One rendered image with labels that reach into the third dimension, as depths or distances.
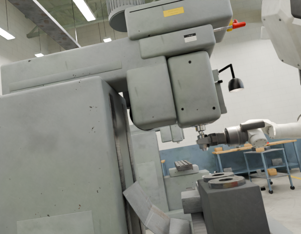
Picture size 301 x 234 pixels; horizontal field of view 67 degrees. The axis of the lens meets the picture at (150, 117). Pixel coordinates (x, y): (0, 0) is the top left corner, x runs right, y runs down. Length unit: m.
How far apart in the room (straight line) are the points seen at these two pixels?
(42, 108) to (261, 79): 7.76
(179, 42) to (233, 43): 7.51
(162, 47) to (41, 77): 0.57
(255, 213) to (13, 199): 0.86
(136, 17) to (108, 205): 0.80
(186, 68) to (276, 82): 7.50
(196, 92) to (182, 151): 6.60
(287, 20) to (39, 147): 0.94
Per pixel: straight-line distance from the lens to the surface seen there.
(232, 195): 0.58
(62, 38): 4.83
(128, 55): 1.07
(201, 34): 1.08
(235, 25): 1.12
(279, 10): 0.80
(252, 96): 8.11
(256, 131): 1.09
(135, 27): 1.10
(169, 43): 1.06
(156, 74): 1.01
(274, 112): 8.24
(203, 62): 1.05
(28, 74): 1.24
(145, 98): 0.99
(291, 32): 0.81
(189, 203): 1.11
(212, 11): 1.12
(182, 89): 1.00
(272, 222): 1.19
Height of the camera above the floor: 1.23
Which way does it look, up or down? 8 degrees up
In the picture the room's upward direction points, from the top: 10 degrees counter-clockwise
